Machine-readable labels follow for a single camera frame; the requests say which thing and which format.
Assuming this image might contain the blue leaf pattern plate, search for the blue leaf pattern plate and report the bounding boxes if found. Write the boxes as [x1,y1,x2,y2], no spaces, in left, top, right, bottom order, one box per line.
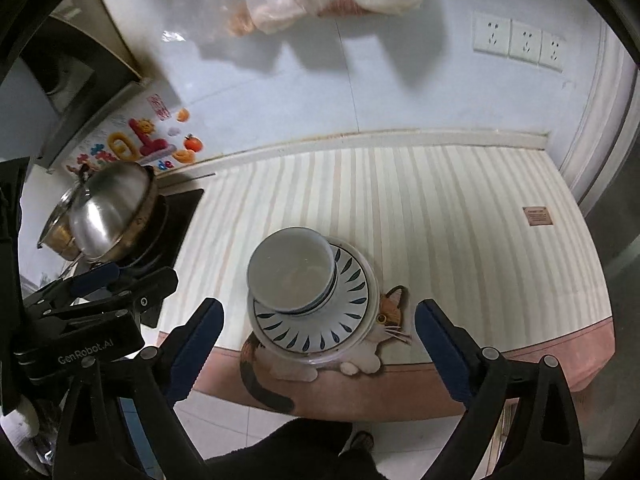
[252,242,371,353]

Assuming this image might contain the glass pot lid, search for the glass pot lid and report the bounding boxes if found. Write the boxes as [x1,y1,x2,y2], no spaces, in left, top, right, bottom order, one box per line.
[36,170,91,261]

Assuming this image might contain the grey range hood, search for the grey range hood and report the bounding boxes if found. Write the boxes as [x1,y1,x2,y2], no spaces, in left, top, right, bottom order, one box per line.
[0,10,147,171]

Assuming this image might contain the brown mat label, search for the brown mat label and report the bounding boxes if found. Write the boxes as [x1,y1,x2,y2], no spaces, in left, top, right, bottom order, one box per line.
[522,206,553,227]

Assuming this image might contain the white bowl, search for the white bowl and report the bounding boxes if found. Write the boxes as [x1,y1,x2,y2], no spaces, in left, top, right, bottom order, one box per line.
[246,227,335,315]

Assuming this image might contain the stainless steel pot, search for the stainless steel pot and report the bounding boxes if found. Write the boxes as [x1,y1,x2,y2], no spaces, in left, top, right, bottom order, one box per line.
[67,160,168,264]

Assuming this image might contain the colourful wall stickers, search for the colourful wall stickers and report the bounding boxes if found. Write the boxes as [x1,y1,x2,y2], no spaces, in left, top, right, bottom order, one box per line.
[65,92,206,176]

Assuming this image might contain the black gas stove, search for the black gas stove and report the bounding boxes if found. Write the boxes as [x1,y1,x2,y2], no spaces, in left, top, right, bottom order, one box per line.
[75,187,206,331]

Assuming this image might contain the grey appliance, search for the grey appliance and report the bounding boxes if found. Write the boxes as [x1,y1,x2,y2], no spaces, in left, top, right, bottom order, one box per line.
[557,25,640,461]

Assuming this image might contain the white wall socket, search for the white wall socket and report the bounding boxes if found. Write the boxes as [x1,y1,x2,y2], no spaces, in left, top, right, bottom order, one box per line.
[539,31,566,72]
[509,19,542,63]
[472,10,512,56]

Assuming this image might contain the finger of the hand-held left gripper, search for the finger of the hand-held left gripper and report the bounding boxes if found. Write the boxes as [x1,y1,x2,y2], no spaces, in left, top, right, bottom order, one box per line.
[22,262,123,311]
[35,266,179,330]

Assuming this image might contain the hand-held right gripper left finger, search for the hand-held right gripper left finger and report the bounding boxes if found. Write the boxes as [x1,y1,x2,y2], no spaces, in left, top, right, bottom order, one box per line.
[52,297,225,480]

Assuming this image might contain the white blue-rimmed plate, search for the white blue-rimmed plate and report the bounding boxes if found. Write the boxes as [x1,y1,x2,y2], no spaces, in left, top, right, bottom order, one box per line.
[247,240,379,362]

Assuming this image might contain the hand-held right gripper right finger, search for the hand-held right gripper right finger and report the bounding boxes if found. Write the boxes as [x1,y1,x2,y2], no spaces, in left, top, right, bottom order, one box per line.
[415,298,586,480]

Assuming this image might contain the person's black pants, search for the person's black pants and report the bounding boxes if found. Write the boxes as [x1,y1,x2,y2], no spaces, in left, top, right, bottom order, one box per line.
[202,417,381,480]

